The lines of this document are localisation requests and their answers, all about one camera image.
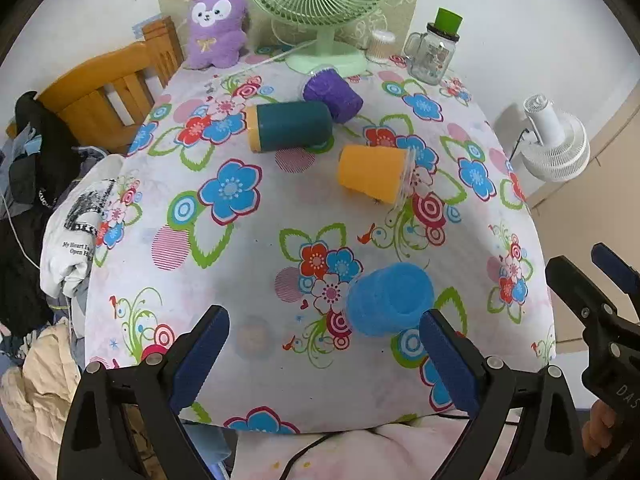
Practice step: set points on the person's right hand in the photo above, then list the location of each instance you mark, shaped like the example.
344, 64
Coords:
598, 430

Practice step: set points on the glass jar mug green lid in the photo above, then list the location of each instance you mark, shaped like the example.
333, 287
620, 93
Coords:
431, 57

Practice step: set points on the teal cup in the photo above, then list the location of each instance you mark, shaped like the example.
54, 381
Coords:
292, 125

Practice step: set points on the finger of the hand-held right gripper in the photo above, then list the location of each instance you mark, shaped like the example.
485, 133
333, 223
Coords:
616, 266
575, 285

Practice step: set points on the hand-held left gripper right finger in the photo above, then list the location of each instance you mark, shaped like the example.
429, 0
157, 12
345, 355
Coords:
450, 365

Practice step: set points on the pink blanket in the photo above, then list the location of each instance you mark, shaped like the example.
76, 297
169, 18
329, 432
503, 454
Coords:
380, 452

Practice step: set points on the cotton swab container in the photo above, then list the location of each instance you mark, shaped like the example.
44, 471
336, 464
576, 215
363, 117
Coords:
381, 47

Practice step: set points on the orange cup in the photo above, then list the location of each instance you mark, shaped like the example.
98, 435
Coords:
370, 172

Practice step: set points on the purple plush toy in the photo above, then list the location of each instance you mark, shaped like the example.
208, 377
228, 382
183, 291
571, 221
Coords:
215, 25

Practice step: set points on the white printed shirt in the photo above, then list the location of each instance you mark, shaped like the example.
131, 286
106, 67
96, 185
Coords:
70, 240

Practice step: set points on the floral tablecloth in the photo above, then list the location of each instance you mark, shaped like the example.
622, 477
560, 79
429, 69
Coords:
260, 270

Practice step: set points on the white fan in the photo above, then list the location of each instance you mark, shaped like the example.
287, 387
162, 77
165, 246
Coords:
555, 142

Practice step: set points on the beige jacket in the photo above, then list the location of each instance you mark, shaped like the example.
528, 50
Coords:
35, 390

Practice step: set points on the wooden chair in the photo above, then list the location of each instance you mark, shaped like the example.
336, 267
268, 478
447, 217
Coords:
95, 90

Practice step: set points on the black garment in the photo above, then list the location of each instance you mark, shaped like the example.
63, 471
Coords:
30, 170

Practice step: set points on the purple cup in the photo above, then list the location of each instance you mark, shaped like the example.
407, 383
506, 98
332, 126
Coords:
332, 92

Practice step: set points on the blue cup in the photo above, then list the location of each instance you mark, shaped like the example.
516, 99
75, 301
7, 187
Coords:
387, 300

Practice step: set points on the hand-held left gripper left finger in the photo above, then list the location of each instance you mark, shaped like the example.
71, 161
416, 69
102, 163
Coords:
199, 360

